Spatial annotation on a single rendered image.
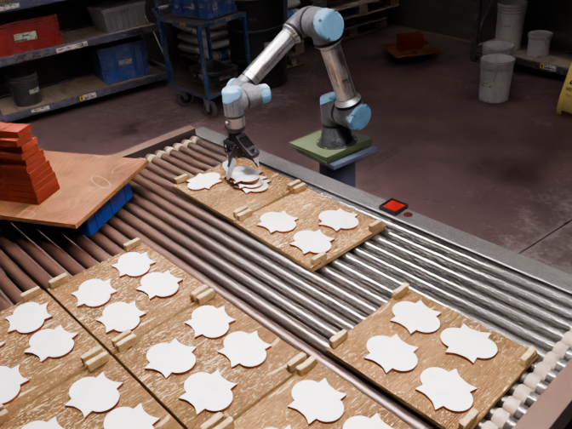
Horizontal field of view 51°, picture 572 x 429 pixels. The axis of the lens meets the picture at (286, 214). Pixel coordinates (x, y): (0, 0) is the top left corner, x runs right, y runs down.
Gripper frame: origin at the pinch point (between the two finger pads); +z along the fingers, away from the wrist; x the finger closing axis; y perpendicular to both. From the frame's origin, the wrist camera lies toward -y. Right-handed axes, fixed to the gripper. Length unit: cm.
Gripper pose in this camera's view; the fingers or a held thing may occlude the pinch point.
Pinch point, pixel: (244, 174)
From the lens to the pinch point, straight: 240.9
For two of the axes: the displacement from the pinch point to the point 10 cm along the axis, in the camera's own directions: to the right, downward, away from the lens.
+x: -7.8, 3.7, -5.0
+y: -6.2, -3.7, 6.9
